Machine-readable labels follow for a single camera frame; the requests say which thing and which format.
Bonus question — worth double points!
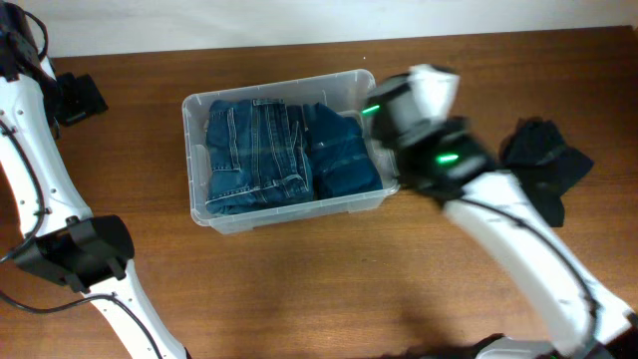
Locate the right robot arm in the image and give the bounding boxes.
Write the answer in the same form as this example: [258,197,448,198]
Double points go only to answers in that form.
[362,64,637,359]

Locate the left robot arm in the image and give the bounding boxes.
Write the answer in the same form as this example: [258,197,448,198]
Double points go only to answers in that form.
[1,2,189,359]

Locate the black garment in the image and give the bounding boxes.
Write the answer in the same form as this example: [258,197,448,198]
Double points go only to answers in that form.
[499,117,594,227]

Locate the dark blue jeans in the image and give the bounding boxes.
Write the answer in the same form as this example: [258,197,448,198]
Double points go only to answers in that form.
[205,99,314,215]

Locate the blue garment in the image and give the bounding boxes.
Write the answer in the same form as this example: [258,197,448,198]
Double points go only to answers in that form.
[287,103,383,199]

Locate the clear plastic storage bin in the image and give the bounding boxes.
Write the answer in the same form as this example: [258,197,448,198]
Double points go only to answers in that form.
[181,69,400,234]

